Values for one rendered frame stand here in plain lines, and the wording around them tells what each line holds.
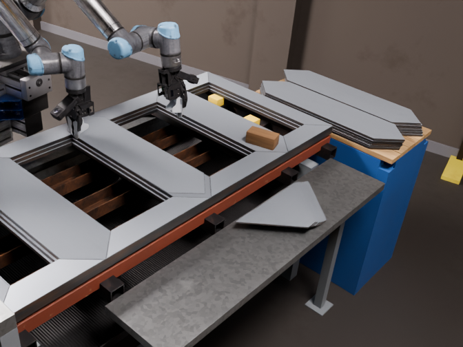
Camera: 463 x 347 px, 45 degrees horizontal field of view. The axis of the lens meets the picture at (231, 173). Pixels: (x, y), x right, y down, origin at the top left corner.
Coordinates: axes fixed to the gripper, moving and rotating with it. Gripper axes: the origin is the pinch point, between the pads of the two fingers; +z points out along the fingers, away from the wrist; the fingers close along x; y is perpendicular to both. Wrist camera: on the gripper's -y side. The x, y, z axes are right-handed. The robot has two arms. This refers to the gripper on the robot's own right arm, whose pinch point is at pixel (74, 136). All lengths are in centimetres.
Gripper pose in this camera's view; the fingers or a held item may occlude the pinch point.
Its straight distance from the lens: 221.7
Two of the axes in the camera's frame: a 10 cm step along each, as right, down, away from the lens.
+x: -7.5, -4.1, 5.1
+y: 6.5, -3.7, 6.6
